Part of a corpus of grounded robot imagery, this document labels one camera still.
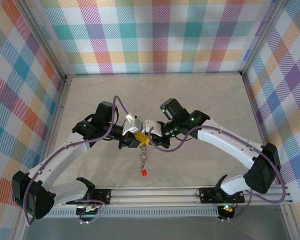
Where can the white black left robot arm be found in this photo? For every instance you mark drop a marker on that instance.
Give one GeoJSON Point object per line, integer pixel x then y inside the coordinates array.
{"type": "Point", "coordinates": [55, 155]}

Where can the left controller board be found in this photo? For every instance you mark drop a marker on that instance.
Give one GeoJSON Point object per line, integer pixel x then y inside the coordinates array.
{"type": "Point", "coordinates": [88, 211]}

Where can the controller board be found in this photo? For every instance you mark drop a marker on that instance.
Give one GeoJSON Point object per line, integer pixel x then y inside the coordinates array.
{"type": "Point", "coordinates": [227, 208]}
{"type": "Point", "coordinates": [88, 211]}

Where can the right controller board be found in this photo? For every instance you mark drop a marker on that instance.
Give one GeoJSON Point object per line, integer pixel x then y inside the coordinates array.
{"type": "Point", "coordinates": [227, 208]}

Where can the aluminium rear table rail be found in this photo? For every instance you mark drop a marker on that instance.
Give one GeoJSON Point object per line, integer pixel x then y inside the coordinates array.
{"type": "Point", "coordinates": [152, 73]}

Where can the aluminium table rail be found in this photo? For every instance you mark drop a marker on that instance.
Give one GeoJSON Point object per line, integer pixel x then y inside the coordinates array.
{"type": "Point", "coordinates": [261, 120]}
{"type": "Point", "coordinates": [61, 112]}
{"type": "Point", "coordinates": [152, 73]}

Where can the aluminium left table rail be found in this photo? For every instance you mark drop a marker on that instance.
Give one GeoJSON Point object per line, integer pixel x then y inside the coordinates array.
{"type": "Point", "coordinates": [61, 112]}

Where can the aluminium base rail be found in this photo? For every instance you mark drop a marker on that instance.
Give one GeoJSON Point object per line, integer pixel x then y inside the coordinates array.
{"type": "Point", "coordinates": [152, 196]}

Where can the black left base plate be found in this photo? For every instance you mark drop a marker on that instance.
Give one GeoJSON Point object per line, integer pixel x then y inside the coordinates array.
{"type": "Point", "coordinates": [102, 196]}

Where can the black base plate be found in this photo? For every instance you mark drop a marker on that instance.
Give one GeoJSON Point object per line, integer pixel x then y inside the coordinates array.
{"type": "Point", "coordinates": [102, 196]}
{"type": "Point", "coordinates": [206, 196]}

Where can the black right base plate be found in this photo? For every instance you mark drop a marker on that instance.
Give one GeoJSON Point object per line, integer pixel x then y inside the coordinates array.
{"type": "Point", "coordinates": [206, 196]}

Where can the aluminium right table rail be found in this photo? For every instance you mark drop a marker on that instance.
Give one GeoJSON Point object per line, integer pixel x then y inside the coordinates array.
{"type": "Point", "coordinates": [261, 120]}

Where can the aluminium left frame post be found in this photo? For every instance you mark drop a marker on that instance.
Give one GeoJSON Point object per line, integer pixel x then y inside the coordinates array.
{"type": "Point", "coordinates": [42, 40]}

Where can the aluminium frame post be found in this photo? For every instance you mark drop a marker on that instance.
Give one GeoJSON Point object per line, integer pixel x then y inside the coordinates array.
{"type": "Point", "coordinates": [261, 37]}
{"type": "Point", "coordinates": [42, 40]}

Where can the aluminium right frame post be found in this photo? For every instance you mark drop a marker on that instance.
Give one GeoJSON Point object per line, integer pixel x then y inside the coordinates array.
{"type": "Point", "coordinates": [261, 37]}

